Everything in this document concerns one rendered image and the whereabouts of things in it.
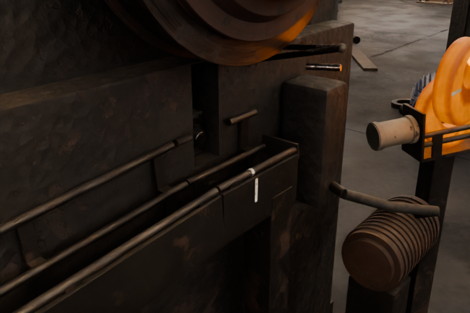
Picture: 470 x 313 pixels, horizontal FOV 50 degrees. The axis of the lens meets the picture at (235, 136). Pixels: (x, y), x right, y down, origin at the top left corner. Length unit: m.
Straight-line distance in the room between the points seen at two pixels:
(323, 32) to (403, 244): 0.44
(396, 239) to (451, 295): 0.81
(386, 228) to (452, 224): 1.18
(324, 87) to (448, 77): 0.21
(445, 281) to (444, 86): 1.02
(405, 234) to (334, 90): 0.31
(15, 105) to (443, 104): 0.68
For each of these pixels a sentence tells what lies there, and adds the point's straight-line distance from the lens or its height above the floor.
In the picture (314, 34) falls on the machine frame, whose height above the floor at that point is 0.87.
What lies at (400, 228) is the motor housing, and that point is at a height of 0.53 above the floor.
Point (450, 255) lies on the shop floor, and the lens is 1.98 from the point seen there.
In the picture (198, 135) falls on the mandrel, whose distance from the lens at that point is 0.82.
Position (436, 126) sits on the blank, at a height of 0.68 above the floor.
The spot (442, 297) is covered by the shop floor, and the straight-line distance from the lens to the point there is 1.77.
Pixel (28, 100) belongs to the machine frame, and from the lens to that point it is 0.62.
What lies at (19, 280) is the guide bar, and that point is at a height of 0.68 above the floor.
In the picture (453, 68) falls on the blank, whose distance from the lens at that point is 0.93.
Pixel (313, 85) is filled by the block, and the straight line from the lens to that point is 0.91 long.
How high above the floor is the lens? 1.04
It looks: 22 degrees down
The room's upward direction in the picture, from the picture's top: straight up
